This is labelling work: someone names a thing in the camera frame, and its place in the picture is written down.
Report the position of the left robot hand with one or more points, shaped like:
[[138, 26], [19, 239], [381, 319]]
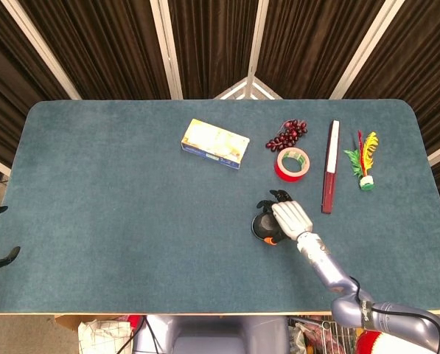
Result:
[[7, 256]]

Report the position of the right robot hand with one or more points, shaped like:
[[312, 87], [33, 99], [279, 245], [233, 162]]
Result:
[[291, 219]]

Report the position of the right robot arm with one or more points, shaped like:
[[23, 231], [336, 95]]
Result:
[[326, 269]]

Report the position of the red adhesive tape roll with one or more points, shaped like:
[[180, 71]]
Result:
[[287, 176]]

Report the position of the folded dark red fan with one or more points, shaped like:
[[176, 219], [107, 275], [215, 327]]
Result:
[[330, 184]]

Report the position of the dark red grape bunch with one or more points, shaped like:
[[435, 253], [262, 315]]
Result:
[[289, 136]]

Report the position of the colourful feather shuttlecock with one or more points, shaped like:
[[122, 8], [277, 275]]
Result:
[[367, 182]]

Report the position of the blue yellow cardboard box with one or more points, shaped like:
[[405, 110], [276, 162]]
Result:
[[216, 144]]

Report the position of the blue felt table cover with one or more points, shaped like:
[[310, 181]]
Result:
[[112, 221]]

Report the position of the white checked bag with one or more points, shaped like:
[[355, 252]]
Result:
[[101, 337]]

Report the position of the lavender robot torso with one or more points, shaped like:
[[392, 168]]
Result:
[[212, 335]]

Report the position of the small red object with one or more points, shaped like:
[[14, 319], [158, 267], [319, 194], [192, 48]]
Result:
[[135, 320]]

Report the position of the red white knitted hat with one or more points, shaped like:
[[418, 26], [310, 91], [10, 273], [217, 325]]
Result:
[[369, 343]]

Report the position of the brown pleated partition screen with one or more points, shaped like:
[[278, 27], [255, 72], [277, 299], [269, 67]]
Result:
[[212, 37]]

